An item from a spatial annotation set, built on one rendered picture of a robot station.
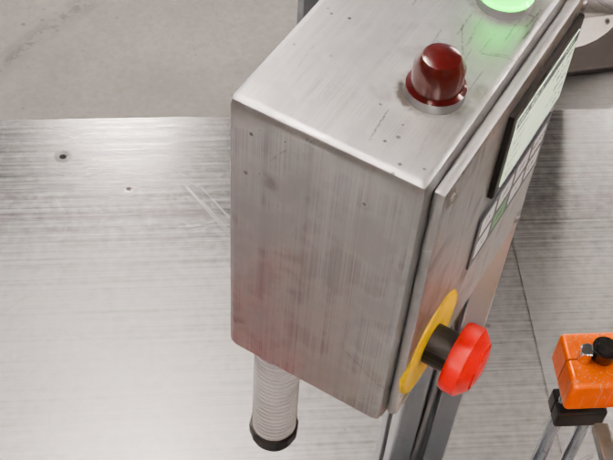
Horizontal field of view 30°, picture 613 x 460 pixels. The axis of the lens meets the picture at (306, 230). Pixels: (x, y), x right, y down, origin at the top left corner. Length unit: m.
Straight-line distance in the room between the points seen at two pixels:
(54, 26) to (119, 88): 0.25
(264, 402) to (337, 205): 0.31
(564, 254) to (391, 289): 0.78
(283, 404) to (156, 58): 1.92
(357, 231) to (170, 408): 0.66
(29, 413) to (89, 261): 0.19
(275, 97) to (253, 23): 2.25
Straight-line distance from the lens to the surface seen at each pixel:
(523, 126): 0.53
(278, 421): 0.79
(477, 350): 0.57
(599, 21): 1.47
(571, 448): 0.86
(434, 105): 0.47
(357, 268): 0.51
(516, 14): 0.53
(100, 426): 1.13
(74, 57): 2.66
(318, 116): 0.47
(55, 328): 1.19
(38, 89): 2.60
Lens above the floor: 1.81
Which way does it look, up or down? 52 degrees down
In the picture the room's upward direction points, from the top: 5 degrees clockwise
